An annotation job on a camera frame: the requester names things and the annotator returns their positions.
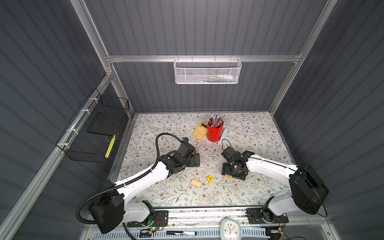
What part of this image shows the printed wooden block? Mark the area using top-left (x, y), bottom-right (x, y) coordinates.
top-left (224, 175), bottom-right (235, 180)

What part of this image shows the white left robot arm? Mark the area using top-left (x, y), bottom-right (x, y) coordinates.
top-left (89, 142), bottom-right (200, 234)

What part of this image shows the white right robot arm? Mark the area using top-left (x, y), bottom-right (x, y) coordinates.
top-left (222, 147), bottom-right (329, 223)

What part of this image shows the ridged wooden block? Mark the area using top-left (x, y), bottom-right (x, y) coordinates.
top-left (191, 179), bottom-right (203, 188)

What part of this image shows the yellow letter cube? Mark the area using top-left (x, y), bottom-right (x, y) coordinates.
top-left (207, 176), bottom-right (214, 183)

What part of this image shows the yellow calculator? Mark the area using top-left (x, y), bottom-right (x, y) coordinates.
top-left (192, 123), bottom-right (208, 141)

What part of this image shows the grey flat eraser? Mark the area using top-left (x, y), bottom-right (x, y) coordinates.
top-left (221, 128), bottom-right (229, 140)

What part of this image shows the red pen cup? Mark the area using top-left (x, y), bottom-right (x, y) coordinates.
top-left (206, 119), bottom-right (224, 143)

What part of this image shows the bundle of pens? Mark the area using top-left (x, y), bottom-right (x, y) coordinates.
top-left (208, 114), bottom-right (224, 129)

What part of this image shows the white analog clock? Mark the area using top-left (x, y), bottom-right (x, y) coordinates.
top-left (220, 218), bottom-right (242, 240)

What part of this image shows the yellow highlighter pen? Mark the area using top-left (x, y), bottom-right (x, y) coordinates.
top-left (105, 135), bottom-right (117, 159)

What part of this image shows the black marker pen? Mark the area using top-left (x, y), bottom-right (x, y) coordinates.
top-left (166, 231), bottom-right (197, 236)

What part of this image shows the black foam pad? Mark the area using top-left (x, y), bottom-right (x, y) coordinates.
top-left (87, 113), bottom-right (122, 137)

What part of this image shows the black corrugated cable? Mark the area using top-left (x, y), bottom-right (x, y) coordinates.
top-left (75, 132), bottom-right (184, 225)

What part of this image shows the white wire basket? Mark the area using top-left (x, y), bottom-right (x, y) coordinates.
top-left (173, 58), bottom-right (242, 85)

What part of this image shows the black wire basket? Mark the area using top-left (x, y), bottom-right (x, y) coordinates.
top-left (57, 90), bottom-right (131, 164)

